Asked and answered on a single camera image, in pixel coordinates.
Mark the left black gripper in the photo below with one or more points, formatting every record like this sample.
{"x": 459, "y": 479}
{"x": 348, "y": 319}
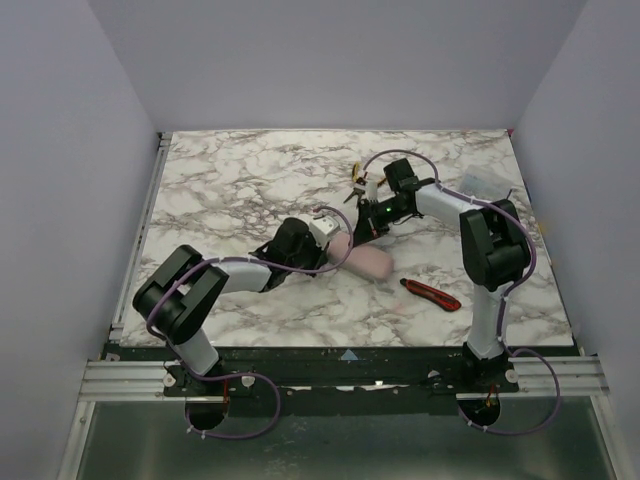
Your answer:
{"x": 315, "y": 252}

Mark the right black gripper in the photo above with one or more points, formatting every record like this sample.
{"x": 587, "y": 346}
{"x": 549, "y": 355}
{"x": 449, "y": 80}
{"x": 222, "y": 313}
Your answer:
{"x": 367, "y": 223}

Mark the pink zippered umbrella case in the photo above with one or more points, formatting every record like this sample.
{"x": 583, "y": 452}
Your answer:
{"x": 365, "y": 261}

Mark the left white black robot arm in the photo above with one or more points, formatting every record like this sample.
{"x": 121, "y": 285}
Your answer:
{"x": 177, "y": 298}

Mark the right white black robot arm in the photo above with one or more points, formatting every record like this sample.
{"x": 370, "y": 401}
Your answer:
{"x": 497, "y": 252}

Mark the yellow black pliers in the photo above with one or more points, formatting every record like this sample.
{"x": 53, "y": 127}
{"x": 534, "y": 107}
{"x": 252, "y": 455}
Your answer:
{"x": 358, "y": 176}

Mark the red black utility knife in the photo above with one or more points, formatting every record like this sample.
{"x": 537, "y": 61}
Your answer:
{"x": 443, "y": 300}

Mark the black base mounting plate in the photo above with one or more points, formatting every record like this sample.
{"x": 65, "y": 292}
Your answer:
{"x": 323, "y": 381}

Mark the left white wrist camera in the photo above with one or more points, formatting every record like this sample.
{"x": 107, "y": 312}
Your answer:
{"x": 323, "y": 229}

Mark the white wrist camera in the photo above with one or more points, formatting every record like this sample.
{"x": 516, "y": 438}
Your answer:
{"x": 323, "y": 229}
{"x": 370, "y": 190}

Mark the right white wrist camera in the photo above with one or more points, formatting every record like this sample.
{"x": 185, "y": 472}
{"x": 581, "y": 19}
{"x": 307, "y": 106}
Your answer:
{"x": 370, "y": 190}

